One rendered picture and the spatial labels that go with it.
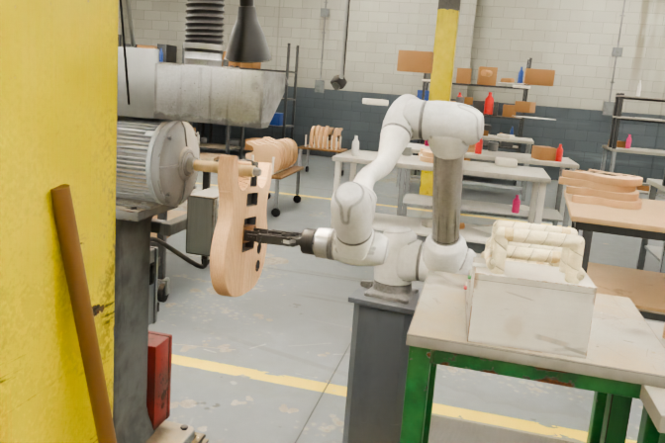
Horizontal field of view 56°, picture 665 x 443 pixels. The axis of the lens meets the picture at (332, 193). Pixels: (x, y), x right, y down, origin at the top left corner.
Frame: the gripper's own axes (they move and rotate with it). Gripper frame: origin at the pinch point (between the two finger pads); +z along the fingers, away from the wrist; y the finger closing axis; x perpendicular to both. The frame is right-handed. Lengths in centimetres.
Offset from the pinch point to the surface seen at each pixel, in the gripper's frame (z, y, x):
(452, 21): -9, 660, 214
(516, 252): -75, -8, 5
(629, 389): -102, -22, -21
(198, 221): 23.4, 13.6, 0.2
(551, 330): -84, -23, -10
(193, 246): 24.9, 14.7, -8.7
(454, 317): -62, -9, -14
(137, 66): 30, -18, 45
